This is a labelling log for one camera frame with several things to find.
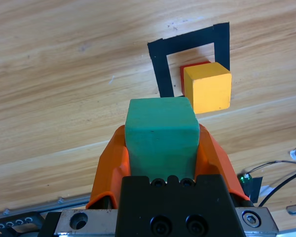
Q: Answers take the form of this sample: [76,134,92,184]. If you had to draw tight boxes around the green wooden block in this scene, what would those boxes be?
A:
[124,96,200,181]

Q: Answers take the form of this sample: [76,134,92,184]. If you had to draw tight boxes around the red wooden block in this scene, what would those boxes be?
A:
[179,61,212,96]

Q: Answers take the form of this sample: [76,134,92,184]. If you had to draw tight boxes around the yellow wooden block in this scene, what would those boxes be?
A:
[183,61,232,115]

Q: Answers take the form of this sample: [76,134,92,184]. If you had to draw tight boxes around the black tape square outline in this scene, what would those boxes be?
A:
[147,21,230,98]

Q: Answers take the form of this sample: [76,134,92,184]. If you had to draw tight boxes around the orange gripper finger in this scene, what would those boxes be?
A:
[85,124,132,210]
[193,123,254,207]

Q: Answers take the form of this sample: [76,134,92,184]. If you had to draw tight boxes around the thick black cable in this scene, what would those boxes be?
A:
[258,166,296,208]

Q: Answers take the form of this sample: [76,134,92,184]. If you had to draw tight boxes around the black perforated bracket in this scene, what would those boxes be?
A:
[0,211,44,237]

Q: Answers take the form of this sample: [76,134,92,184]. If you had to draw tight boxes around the thin black wire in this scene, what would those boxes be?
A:
[241,159,296,179]

